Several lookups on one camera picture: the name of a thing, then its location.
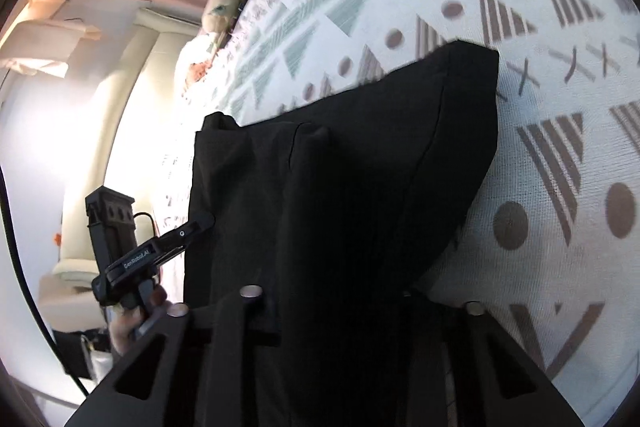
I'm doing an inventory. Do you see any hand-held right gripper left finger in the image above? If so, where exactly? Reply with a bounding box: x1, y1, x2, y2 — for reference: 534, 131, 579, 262
65, 288, 281, 427

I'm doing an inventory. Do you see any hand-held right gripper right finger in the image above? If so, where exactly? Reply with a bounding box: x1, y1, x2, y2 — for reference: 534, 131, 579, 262
400, 289, 577, 427

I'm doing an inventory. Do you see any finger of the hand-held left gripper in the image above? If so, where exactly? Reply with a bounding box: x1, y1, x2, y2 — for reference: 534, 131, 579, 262
160, 212, 217, 264

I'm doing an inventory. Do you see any black garment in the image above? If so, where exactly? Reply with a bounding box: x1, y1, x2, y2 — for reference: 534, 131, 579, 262
182, 41, 501, 427

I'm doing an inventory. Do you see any person's left hand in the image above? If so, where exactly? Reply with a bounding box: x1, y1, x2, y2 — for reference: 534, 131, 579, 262
109, 284, 169, 356

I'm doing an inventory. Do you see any patterned triangle print blanket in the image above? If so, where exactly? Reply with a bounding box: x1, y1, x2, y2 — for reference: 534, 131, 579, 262
160, 0, 640, 427

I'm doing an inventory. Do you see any black hanging cable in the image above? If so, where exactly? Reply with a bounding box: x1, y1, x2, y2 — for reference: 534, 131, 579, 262
0, 167, 87, 400

